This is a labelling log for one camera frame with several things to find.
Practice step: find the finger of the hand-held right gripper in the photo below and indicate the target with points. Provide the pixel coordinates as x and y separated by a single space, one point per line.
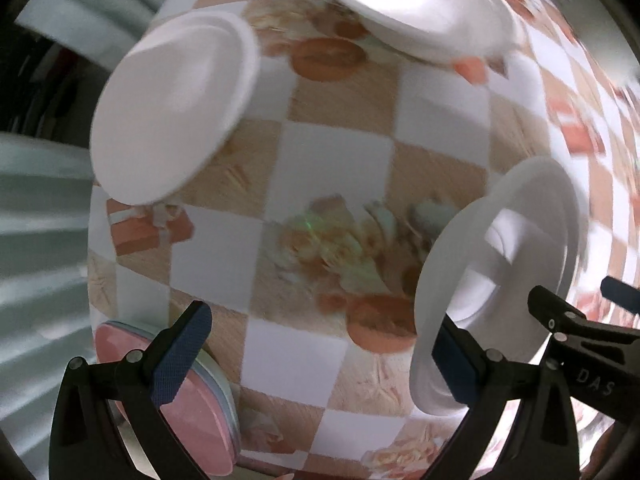
555 317
622 294

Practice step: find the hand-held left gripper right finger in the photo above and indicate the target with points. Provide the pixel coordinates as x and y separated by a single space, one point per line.
455 365

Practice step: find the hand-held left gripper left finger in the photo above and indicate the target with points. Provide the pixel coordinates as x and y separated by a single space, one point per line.
182 355

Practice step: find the pink square plate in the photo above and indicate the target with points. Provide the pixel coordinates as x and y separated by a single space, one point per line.
195 430

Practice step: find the green square plate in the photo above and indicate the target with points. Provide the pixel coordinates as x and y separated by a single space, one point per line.
234 412

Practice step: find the white foam bowl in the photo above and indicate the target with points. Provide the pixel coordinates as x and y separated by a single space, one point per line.
425 10
500 260
175 105

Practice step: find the checkered printed tablecloth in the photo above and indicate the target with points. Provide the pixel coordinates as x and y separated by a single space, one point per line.
340 160

